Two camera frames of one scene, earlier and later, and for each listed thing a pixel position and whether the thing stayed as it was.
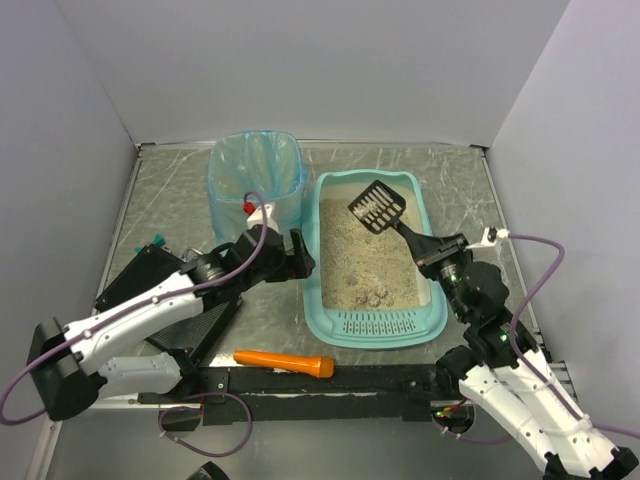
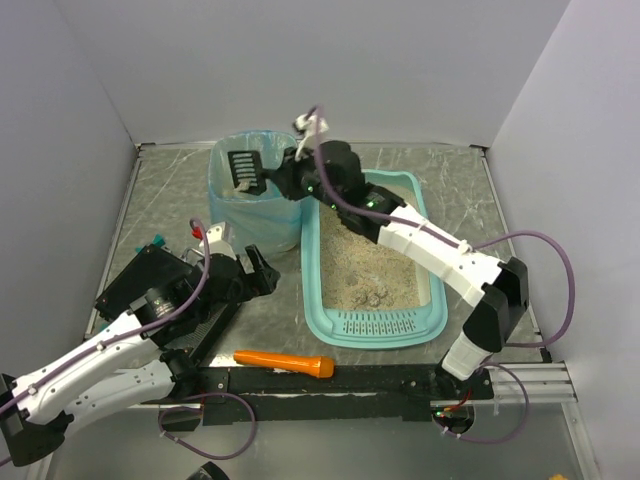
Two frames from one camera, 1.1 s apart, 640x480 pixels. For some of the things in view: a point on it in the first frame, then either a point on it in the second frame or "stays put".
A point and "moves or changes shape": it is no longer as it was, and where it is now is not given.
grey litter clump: [351, 279] stays put
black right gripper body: [439, 251] to [279, 175]
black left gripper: [293, 253] to [251, 276]
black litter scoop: [379, 207] moves or changes shape
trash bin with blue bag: [244, 162] stays put
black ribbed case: [192, 337] stays put
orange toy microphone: [311, 365] stays put
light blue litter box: [367, 291] stays put
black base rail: [313, 394] stays put
